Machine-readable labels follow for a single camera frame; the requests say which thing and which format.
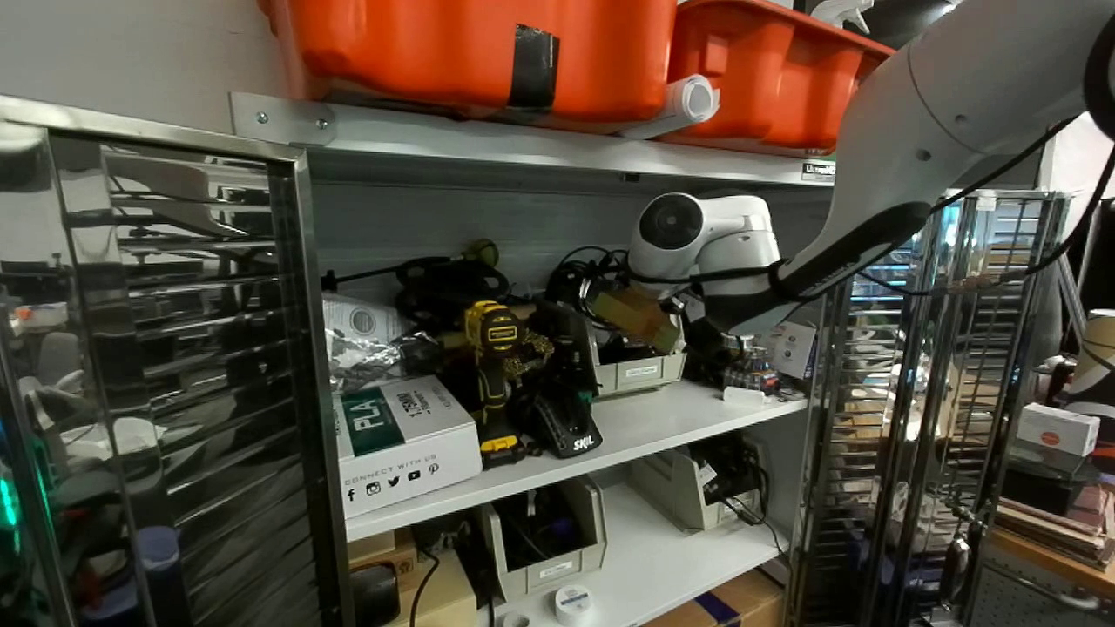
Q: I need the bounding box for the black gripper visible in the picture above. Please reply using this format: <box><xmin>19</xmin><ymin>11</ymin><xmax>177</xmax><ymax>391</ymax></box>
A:
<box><xmin>679</xmin><ymin>294</ymin><xmax>750</xmax><ymax>398</ymax></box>

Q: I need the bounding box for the gray plastic storage bin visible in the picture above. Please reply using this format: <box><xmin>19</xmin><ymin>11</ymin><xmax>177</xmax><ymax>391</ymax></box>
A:
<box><xmin>581</xmin><ymin>302</ymin><xmax>690</xmax><ymax>402</ymax></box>
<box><xmin>477</xmin><ymin>475</ymin><xmax>610</xmax><ymax>611</ymax></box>
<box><xmin>624</xmin><ymin>432</ymin><xmax>775</xmax><ymax>537</ymax></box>

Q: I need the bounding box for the covered metal tray rack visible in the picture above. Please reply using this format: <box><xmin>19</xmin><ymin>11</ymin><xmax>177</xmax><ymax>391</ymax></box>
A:
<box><xmin>0</xmin><ymin>98</ymin><xmax>357</xmax><ymax>627</ymax></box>

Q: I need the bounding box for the metal shelving unit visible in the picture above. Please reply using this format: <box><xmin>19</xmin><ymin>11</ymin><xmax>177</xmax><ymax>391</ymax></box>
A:
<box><xmin>222</xmin><ymin>86</ymin><xmax>865</xmax><ymax>627</ymax></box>

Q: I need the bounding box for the white cardboard flap box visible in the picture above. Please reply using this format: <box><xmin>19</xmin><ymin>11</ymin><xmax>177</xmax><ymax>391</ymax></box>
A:
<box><xmin>775</xmin><ymin>322</ymin><xmax>822</xmax><ymax>385</ymax></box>

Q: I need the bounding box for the black battery charger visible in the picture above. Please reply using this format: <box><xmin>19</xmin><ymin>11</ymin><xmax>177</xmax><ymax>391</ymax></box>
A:
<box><xmin>525</xmin><ymin>386</ymin><xmax>605</xmax><ymax>463</ymax></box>

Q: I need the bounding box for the yellow black power tool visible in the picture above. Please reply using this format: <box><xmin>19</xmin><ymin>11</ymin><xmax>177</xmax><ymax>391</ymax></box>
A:
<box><xmin>512</xmin><ymin>312</ymin><xmax>584</xmax><ymax>391</ymax></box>

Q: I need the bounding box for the large brown cardboard box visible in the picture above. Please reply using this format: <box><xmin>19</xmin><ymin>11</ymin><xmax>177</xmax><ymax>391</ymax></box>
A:
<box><xmin>646</xmin><ymin>568</ymin><xmax>794</xmax><ymax>627</ymax></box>

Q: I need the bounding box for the UltraHD shelf label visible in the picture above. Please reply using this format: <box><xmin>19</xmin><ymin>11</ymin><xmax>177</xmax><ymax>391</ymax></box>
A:
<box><xmin>797</xmin><ymin>158</ymin><xmax>842</xmax><ymax>190</ymax></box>

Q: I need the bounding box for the white rolled tube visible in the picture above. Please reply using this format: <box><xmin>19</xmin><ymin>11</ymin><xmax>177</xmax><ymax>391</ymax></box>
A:
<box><xmin>617</xmin><ymin>69</ymin><xmax>722</xmax><ymax>148</ymax></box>

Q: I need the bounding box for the orange plastic tote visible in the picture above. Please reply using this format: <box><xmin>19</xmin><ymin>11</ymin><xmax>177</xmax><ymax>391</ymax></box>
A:
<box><xmin>666</xmin><ymin>0</ymin><xmax>902</xmax><ymax>158</ymax></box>

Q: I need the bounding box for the white box with green label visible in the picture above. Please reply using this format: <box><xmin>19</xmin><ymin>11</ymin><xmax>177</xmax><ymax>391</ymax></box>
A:
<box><xmin>326</xmin><ymin>372</ymin><xmax>484</xmax><ymax>530</ymax></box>

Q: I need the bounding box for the white box with red dot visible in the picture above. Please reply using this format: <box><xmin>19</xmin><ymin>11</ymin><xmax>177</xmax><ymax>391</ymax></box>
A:
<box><xmin>1013</xmin><ymin>402</ymin><xmax>1106</xmax><ymax>460</ymax></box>

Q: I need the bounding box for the crumpled white plastic bag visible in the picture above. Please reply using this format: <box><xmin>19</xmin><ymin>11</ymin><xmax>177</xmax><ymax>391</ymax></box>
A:
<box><xmin>321</xmin><ymin>290</ymin><xmax>410</xmax><ymax>391</ymax></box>

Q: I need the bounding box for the orange tote with black latch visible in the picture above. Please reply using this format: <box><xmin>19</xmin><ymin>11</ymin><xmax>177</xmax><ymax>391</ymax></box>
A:
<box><xmin>258</xmin><ymin>0</ymin><xmax>679</xmax><ymax>126</ymax></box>

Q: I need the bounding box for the tan wrist camera box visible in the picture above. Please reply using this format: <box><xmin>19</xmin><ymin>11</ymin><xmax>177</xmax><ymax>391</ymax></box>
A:
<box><xmin>584</xmin><ymin>286</ymin><xmax>685</xmax><ymax>355</ymax></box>

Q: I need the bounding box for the black cable bundle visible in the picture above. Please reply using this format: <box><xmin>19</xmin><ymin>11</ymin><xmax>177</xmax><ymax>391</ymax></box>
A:
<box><xmin>539</xmin><ymin>242</ymin><xmax>638</xmax><ymax>312</ymax></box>

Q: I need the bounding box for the wire tray rack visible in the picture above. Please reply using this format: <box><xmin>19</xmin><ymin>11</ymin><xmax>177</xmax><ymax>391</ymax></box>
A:
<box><xmin>797</xmin><ymin>190</ymin><xmax>1078</xmax><ymax>627</ymax></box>

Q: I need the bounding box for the yellow black cordless drill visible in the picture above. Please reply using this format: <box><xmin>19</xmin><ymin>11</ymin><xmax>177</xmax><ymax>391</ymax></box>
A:
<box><xmin>455</xmin><ymin>297</ymin><xmax>534</xmax><ymax>470</ymax></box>

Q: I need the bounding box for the black corded tool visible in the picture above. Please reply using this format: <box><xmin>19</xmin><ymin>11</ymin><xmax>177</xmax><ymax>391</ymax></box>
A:
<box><xmin>317</xmin><ymin>238</ymin><xmax>515</xmax><ymax>337</ymax></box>

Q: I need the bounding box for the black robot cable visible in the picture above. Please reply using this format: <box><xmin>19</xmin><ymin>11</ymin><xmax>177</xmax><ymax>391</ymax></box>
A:
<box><xmin>851</xmin><ymin>108</ymin><xmax>1115</xmax><ymax>299</ymax></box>

